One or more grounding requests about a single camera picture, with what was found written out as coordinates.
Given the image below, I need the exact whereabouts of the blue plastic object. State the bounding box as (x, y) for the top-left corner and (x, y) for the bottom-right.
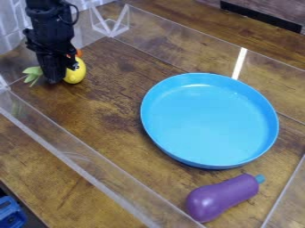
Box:
(0, 196), (27, 228)

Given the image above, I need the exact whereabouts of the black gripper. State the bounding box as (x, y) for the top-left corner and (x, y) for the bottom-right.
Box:
(25, 6), (79, 84)

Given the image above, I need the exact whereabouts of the blue round tray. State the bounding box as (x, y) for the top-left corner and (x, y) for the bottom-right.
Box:
(141, 73), (279, 169)

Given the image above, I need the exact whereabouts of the orange toy carrot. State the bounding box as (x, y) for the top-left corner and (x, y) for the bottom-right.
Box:
(23, 49), (82, 85)

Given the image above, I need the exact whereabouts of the purple toy eggplant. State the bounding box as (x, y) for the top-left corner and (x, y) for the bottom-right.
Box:
(186, 174), (267, 223)

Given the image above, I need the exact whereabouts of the clear acrylic enclosure wall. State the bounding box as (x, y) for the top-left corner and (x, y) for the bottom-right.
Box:
(0, 0), (305, 228)

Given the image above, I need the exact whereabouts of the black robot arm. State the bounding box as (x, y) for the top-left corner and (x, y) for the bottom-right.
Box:
(23, 0), (79, 84)

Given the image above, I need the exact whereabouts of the yellow toy lemon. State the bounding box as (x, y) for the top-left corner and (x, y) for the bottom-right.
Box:
(63, 58), (87, 84)

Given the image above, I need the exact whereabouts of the black cable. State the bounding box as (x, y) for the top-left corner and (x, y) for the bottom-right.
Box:
(59, 1), (82, 27)

